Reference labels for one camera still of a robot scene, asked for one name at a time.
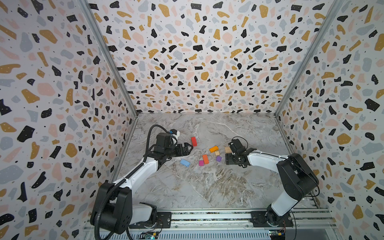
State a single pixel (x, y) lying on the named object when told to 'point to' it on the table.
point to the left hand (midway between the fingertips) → (187, 145)
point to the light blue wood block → (185, 162)
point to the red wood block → (194, 141)
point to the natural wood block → (228, 150)
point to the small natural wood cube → (217, 153)
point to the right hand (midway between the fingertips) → (229, 155)
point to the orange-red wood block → (205, 159)
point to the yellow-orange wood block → (213, 149)
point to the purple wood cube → (218, 158)
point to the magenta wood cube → (201, 163)
